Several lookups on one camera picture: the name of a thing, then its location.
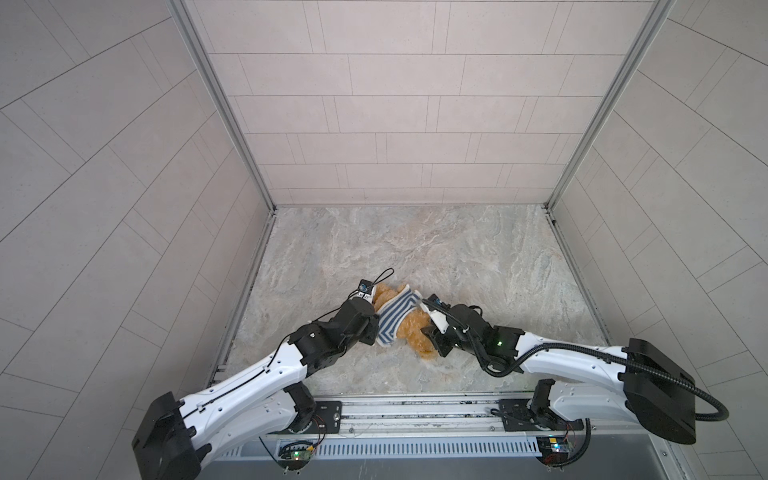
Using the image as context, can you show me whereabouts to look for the right aluminium corner post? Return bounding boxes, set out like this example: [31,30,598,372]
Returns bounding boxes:
[544,0,676,217]

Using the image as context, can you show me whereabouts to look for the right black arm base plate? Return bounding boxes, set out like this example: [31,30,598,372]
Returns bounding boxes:
[490,399,584,432]

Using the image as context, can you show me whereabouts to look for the green circuit board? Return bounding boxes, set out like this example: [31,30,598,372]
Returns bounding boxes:
[536,436,572,465]
[279,440,317,471]

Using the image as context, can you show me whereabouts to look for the blue white striped knit sweater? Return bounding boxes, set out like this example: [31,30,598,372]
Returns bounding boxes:
[374,287,425,348]

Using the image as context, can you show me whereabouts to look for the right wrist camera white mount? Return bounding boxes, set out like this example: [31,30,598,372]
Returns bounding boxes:
[422,294,449,334]

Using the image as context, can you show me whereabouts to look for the left aluminium corner post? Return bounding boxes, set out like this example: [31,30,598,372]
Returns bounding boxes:
[167,0,277,216]

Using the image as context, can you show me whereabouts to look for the aluminium corner post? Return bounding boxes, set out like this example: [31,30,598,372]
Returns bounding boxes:
[544,0,676,217]
[167,0,277,216]

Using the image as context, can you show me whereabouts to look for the right green circuit board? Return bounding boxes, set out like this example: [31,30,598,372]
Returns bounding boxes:
[536,436,572,465]

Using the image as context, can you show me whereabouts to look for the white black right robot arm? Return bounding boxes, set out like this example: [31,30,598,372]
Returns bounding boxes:
[421,296,696,445]

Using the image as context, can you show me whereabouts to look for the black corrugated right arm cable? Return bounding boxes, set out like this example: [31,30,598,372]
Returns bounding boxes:
[419,296,730,422]

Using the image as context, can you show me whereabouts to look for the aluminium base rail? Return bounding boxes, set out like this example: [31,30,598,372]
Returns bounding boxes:
[212,393,688,479]

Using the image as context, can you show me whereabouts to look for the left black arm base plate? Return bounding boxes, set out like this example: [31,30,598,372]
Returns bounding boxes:
[300,401,343,436]

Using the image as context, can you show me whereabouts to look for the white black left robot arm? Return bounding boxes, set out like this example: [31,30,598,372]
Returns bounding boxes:
[131,297,379,479]

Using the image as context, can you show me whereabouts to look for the left green circuit board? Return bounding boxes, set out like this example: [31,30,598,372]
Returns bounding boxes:
[279,440,317,471]

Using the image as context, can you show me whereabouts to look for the brown plush teddy bear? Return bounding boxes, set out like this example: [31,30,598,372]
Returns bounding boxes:
[371,283,442,361]

